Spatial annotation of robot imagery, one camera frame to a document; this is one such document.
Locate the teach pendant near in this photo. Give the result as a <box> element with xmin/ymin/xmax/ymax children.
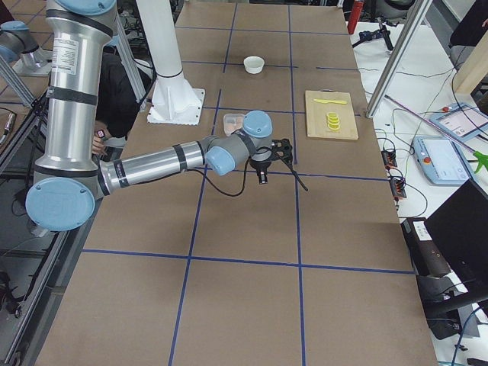
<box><xmin>413</xmin><ymin>136</ymin><xmax>474</xmax><ymax>186</ymax></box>

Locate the black box device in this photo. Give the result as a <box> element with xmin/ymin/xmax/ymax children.
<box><xmin>401</xmin><ymin>217</ymin><xmax>451</xmax><ymax>278</ymax></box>

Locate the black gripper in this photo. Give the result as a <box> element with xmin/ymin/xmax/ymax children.
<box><xmin>250</xmin><ymin>149</ymin><xmax>271</xmax><ymax>185</ymax></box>

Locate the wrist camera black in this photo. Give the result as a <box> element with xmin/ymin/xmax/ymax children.
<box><xmin>271</xmin><ymin>138</ymin><xmax>294</xmax><ymax>166</ymax></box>

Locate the clear plastic egg box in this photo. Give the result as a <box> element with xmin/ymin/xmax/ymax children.
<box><xmin>223</xmin><ymin>114</ymin><xmax>245</xmax><ymax>136</ymax></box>

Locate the teach pendant far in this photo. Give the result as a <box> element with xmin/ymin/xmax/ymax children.
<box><xmin>429</xmin><ymin>103</ymin><xmax>487</xmax><ymax>142</ymax></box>

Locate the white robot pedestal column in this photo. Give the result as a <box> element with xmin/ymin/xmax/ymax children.
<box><xmin>136</xmin><ymin>0</ymin><xmax>205</xmax><ymax>125</ymax></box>

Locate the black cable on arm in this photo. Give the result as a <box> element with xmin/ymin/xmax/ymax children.
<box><xmin>186</xmin><ymin>144</ymin><xmax>310</xmax><ymax>197</ymax></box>

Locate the yellow plastic knife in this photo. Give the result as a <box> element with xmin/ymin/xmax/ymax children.
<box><xmin>313</xmin><ymin>98</ymin><xmax>348</xmax><ymax>105</ymax></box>

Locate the black computer monitor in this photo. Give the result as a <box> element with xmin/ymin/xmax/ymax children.
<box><xmin>425</xmin><ymin>179</ymin><xmax>487</xmax><ymax>284</ymax></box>

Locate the teach pendant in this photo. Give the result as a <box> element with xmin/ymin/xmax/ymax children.
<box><xmin>413</xmin><ymin>136</ymin><xmax>474</xmax><ymax>186</ymax></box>
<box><xmin>429</xmin><ymin>103</ymin><xmax>487</xmax><ymax>142</ymax></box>

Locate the aluminium frame post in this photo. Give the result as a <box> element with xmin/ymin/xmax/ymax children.
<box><xmin>365</xmin><ymin>0</ymin><xmax>432</xmax><ymax>118</ymax></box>

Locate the white bowl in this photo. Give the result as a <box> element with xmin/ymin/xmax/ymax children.
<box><xmin>243</xmin><ymin>56</ymin><xmax>265</xmax><ymax>75</ymax></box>

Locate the wooden cutting board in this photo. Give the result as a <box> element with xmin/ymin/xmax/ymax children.
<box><xmin>305</xmin><ymin>90</ymin><xmax>358</xmax><ymax>140</ymax></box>

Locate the person hand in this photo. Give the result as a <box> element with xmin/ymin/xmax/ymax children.
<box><xmin>91</xmin><ymin>129</ymin><xmax>108</xmax><ymax>156</ymax></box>

